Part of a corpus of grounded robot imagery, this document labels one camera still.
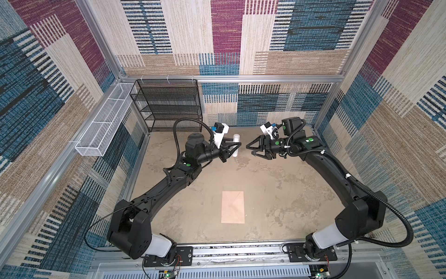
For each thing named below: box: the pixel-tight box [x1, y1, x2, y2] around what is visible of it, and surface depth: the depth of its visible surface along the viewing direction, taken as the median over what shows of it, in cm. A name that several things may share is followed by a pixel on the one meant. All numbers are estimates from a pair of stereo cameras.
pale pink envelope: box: [221, 191, 246, 224], surface depth 89 cm
